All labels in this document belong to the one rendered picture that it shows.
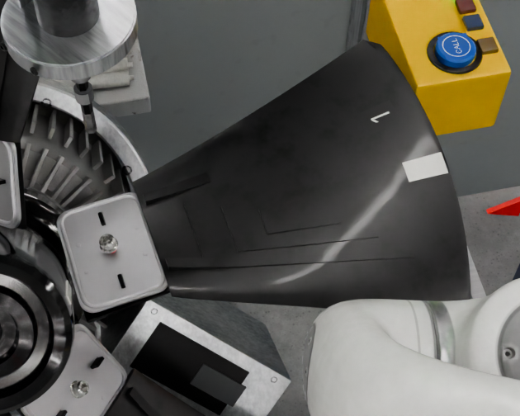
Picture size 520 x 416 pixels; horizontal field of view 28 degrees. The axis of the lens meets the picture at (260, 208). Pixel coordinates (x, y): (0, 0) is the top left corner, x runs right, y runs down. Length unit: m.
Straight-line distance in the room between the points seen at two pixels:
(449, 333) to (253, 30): 1.14
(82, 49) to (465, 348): 0.24
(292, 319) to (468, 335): 1.57
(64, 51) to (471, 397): 0.26
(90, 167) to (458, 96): 0.39
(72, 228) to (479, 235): 1.54
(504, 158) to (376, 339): 1.67
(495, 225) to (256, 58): 0.78
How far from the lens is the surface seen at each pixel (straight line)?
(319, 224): 0.76
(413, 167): 0.79
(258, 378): 0.91
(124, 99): 1.29
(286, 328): 2.07
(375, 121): 0.80
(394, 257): 0.76
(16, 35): 0.55
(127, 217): 0.77
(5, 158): 0.72
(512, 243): 2.24
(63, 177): 0.85
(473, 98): 1.07
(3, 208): 0.73
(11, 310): 0.71
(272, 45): 1.68
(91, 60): 0.53
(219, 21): 1.61
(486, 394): 0.45
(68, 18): 0.53
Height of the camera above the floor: 1.85
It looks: 57 degrees down
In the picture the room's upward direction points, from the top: 1 degrees clockwise
